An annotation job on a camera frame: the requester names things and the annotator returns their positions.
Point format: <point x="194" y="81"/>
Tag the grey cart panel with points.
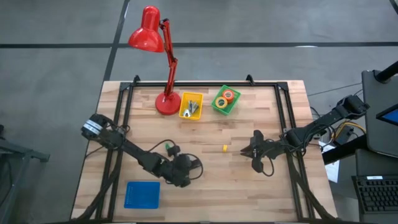
<point x="373" y="130"/>

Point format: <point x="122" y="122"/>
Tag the blue-screen display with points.
<point x="392" y="117"/>

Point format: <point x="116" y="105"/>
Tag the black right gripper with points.
<point x="264" y="149"/>

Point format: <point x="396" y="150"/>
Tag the small yellow plastic piece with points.
<point x="225" y="148"/>

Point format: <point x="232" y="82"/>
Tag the black pole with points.
<point x="388" y="72"/>

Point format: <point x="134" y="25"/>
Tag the white paper sheet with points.
<point x="333" y="169"/>

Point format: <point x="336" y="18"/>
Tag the black cart beam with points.
<point x="342" y="153"/>

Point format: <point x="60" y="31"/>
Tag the green plastic basket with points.
<point x="232" y="106"/>

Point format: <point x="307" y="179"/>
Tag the black keyboard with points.
<point x="376" y="196"/>

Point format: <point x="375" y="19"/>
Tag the black aluminium rig frame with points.
<point x="202" y="84"/>

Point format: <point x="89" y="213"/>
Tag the blue plastic tray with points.
<point x="142" y="195"/>

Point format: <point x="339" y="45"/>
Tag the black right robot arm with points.
<point x="326" y="118"/>

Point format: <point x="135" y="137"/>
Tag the red desk lamp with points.
<point x="146" y="34"/>

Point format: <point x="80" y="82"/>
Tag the orange tape roll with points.
<point x="233" y="95"/>

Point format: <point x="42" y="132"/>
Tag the small green plastic piece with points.
<point x="168" y="146"/>

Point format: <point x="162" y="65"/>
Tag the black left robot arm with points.
<point x="136" y="152"/>

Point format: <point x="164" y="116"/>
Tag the yellow tape roll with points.
<point x="216" y="102"/>

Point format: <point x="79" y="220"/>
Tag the grey metal furniture frame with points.
<point x="18" y="152"/>

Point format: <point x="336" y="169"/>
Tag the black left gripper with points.
<point x="183" y="168"/>

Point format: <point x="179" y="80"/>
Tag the yellow plastic basket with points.
<point x="199" y="96"/>

